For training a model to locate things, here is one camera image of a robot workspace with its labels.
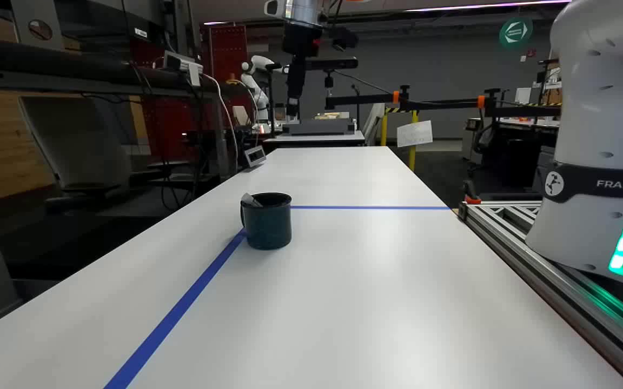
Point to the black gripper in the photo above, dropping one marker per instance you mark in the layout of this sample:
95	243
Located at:
298	45

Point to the grey marker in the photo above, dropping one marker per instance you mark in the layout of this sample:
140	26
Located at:
246	200

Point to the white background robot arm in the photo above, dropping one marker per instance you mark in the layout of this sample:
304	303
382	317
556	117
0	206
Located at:
257	90

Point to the dark green mug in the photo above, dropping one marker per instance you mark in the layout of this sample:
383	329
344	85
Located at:
269	224

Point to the background white table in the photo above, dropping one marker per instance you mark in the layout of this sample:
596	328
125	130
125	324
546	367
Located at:
319	138

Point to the small grey display box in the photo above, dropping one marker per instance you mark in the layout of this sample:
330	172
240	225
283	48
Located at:
254	154

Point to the red cabinet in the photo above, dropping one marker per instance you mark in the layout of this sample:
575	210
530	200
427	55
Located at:
224	55

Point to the white power strip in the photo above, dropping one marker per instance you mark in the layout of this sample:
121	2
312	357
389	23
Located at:
185	67

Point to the white paper sign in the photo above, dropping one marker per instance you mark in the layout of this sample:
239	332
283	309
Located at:
414	135

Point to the short blue tape line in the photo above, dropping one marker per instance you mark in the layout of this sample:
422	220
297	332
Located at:
368	209

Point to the black bar with orange clamps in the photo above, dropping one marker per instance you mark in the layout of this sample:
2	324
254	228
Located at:
442	103

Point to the grey box under shelf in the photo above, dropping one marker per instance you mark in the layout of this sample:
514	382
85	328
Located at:
85	143

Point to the long blue tape line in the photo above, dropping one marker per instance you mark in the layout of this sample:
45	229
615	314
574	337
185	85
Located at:
182	305

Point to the round green logo sign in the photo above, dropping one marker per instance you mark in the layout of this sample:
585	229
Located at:
516	33

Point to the dark metal shelf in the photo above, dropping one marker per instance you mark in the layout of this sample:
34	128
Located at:
66	73

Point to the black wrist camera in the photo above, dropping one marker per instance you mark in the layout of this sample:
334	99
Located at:
344	37

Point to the yellow post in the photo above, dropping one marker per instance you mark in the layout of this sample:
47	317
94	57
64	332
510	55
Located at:
414	138
383	128

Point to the aluminium rail frame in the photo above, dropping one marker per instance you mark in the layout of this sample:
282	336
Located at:
578	288

